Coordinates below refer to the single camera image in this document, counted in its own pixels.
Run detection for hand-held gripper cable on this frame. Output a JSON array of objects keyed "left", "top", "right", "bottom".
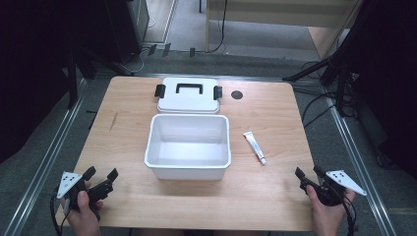
[
  {"left": 339, "top": 196, "right": 358, "bottom": 236},
  {"left": 49, "top": 192, "right": 72, "bottom": 236}
]

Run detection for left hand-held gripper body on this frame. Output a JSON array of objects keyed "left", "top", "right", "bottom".
[{"left": 57, "top": 171, "right": 114, "bottom": 211}]

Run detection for white plastic storage box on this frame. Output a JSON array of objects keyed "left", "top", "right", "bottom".
[{"left": 144, "top": 113, "right": 232, "bottom": 182}]

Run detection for white floor cable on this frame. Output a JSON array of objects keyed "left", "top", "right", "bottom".
[{"left": 130, "top": 48, "right": 149, "bottom": 74}]

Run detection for white lid with black handle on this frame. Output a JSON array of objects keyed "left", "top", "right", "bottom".
[{"left": 153, "top": 77, "right": 223, "bottom": 115}]

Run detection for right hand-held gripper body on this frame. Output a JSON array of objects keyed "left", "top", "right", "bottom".
[{"left": 299, "top": 169, "right": 368, "bottom": 207}]

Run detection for left hand-held gripper cable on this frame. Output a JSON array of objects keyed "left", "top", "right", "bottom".
[{"left": 49, "top": 192, "right": 72, "bottom": 236}]

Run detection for black cabinet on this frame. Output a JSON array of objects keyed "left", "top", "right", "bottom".
[{"left": 103, "top": 0, "right": 150, "bottom": 66}]

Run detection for person's left hand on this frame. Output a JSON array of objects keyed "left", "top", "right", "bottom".
[{"left": 60, "top": 191, "right": 104, "bottom": 229}]

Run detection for metal floor rail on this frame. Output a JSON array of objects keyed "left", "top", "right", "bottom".
[
  {"left": 2, "top": 78, "right": 89, "bottom": 236},
  {"left": 322, "top": 86, "right": 398, "bottom": 236}
]

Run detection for light wooden desk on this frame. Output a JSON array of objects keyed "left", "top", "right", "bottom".
[{"left": 204, "top": 0, "right": 363, "bottom": 61}]

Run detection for black metal stand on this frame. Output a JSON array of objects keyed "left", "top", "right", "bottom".
[{"left": 66, "top": 48, "right": 81, "bottom": 110}]

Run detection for black tripod stand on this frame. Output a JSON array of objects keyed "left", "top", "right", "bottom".
[{"left": 282, "top": 30, "right": 360, "bottom": 117}]

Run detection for right hand-held gripper cable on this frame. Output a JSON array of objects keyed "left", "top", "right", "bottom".
[{"left": 339, "top": 196, "right": 358, "bottom": 236}]

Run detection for black floor cables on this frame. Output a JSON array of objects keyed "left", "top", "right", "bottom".
[{"left": 292, "top": 61, "right": 360, "bottom": 130}]

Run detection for person's right hand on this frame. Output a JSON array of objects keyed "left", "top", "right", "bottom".
[{"left": 306, "top": 190, "right": 357, "bottom": 229}]

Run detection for white ointment tube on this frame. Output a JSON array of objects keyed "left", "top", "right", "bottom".
[{"left": 242, "top": 131, "right": 268, "bottom": 166}]

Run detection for black hanging cable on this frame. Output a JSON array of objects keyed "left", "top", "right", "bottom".
[{"left": 208, "top": 0, "right": 229, "bottom": 54}]

